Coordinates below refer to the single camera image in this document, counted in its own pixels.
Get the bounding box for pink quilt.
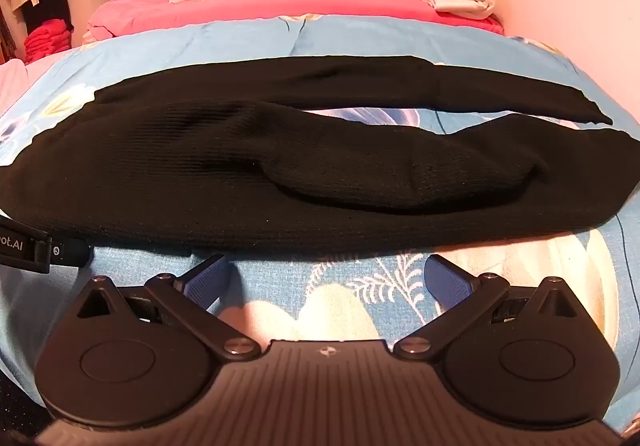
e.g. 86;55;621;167
82;0;506;44

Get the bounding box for folded red cloth stack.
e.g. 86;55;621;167
23;18;71;63

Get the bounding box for blue floral bedsheet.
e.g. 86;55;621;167
0;15;640;432

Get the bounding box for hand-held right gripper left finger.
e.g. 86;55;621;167
75;254;262;361

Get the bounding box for black knit pants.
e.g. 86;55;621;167
0;54;640;257

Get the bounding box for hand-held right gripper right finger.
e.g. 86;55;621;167
394;254;577;360

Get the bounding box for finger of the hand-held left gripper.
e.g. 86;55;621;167
49;236;92;268

